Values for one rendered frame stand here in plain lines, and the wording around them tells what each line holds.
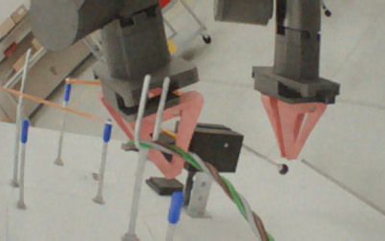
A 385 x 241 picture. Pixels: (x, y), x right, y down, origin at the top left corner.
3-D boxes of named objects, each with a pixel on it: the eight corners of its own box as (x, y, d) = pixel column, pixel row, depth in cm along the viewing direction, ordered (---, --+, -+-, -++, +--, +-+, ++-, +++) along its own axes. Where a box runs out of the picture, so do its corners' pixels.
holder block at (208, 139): (235, 173, 51) (245, 135, 50) (187, 172, 48) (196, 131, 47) (215, 161, 54) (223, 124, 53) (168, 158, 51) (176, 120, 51)
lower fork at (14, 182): (8, 180, 46) (22, 48, 43) (22, 182, 46) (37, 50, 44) (8, 186, 44) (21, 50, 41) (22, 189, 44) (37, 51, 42)
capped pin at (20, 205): (17, 202, 41) (22, 116, 39) (30, 207, 41) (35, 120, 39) (11, 206, 39) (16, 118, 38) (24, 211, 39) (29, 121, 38)
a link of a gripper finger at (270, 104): (288, 174, 52) (298, 88, 49) (252, 155, 58) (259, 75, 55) (329, 164, 55) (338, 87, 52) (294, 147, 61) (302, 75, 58)
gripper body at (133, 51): (129, 114, 38) (111, 26, 35) (94, 83, 47) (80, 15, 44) (203, 87, 41) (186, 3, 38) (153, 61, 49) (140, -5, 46)
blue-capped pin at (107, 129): (107, 205, 47) (118, 121, 46) (94, 204, 47) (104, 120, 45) (102, 199, 49) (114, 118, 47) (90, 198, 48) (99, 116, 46)
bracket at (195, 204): (212, 217, 51) (224, 173, 50) (192, 218, 49) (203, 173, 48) (191, 202, 54) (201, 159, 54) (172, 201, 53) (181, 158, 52)
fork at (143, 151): (136, 235, 42) (164, 76, 39) (144, 244, 40) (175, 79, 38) (116, 234, 41) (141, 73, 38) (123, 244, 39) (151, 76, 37)
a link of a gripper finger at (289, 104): (281, 170, 53) (289, 85, 50) (245, 151, 59) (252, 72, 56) (321, 161, 56) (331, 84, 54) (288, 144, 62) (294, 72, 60)
